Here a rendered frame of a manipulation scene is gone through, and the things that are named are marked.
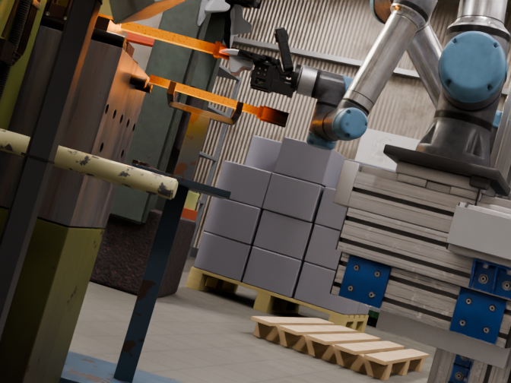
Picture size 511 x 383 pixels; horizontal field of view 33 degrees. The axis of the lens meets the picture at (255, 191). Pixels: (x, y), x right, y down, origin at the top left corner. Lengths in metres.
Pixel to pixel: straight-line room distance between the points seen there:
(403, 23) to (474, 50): 0.54
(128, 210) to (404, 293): 3.47
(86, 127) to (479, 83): 0.95
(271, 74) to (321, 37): 8.58
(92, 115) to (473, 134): 0.90
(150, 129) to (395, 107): 5.56
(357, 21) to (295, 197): 4.68
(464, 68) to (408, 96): 8.65
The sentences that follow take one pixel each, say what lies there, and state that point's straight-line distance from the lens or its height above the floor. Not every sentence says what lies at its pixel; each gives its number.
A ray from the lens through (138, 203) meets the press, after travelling 5.03.
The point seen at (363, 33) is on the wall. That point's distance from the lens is 10.59.
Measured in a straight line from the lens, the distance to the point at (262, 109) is 2.58.
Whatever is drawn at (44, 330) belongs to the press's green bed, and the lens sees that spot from 2.15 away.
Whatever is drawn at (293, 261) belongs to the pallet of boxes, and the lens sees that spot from 6.29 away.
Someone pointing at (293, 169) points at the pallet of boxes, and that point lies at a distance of 6.37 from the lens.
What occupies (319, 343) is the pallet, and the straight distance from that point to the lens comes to 4.63.
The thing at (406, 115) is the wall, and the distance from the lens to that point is 10.18.
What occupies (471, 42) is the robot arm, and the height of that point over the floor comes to 1.02.
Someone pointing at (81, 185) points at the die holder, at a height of 0.57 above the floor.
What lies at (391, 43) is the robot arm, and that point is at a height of 1.10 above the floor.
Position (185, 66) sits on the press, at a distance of 5.10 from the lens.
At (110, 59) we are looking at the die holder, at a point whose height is 0.88.
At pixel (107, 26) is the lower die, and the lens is 2.14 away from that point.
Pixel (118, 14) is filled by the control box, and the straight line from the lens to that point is 1.80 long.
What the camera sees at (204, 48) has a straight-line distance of 2.21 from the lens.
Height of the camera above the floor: 0.59
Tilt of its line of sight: 2 degrees up
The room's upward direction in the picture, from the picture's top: 16 degrees clockwise
